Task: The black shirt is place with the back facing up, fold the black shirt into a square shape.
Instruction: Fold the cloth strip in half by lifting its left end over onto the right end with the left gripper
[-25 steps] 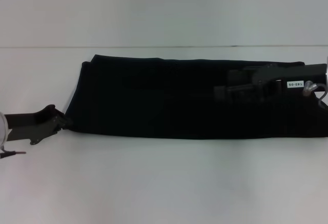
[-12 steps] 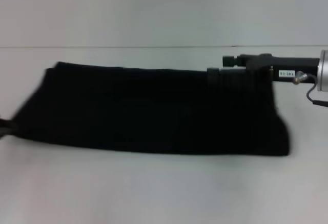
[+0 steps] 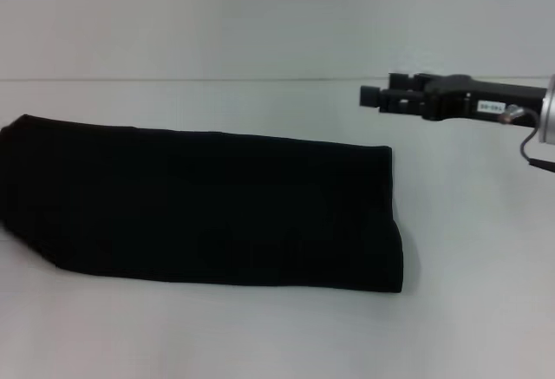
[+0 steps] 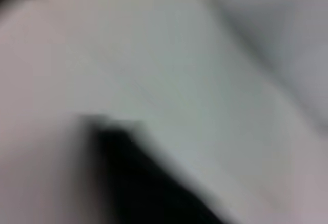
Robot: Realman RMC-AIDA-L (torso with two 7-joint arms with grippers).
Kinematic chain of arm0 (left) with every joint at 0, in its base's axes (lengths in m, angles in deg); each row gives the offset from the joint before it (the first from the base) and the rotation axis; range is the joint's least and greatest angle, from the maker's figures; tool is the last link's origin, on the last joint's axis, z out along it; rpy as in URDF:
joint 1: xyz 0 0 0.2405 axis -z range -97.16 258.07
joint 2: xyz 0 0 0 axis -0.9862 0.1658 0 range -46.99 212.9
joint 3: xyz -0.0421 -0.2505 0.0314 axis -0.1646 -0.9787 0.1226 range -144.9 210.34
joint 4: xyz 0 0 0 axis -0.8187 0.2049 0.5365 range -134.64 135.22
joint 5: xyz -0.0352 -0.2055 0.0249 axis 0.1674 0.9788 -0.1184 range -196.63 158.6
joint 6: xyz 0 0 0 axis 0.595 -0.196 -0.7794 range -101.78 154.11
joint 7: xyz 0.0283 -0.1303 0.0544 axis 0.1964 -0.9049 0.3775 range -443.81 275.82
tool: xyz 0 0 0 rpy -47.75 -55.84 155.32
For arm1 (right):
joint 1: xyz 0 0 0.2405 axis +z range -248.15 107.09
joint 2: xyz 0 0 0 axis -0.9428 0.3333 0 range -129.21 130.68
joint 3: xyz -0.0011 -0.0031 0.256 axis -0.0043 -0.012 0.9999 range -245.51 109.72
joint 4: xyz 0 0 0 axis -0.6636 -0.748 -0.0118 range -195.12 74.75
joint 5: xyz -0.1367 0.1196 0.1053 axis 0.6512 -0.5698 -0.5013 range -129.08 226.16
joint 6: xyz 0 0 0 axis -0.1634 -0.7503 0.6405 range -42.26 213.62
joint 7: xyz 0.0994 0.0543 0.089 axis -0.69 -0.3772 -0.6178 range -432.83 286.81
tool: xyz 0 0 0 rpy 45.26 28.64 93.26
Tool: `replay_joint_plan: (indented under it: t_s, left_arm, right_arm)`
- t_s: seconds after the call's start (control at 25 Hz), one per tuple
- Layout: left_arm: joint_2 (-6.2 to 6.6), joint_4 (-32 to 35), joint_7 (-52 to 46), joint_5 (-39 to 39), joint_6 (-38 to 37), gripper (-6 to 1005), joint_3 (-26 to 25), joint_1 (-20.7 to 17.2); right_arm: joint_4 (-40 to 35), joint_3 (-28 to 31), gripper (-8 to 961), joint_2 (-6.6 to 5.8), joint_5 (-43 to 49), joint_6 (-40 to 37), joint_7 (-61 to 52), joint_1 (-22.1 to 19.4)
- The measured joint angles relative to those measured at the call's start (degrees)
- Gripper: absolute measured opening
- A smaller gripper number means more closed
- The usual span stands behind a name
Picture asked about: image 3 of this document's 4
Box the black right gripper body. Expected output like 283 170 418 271
422 74 550 129

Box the black t-shirt with FREE print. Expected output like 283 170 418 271
0 113 405 297

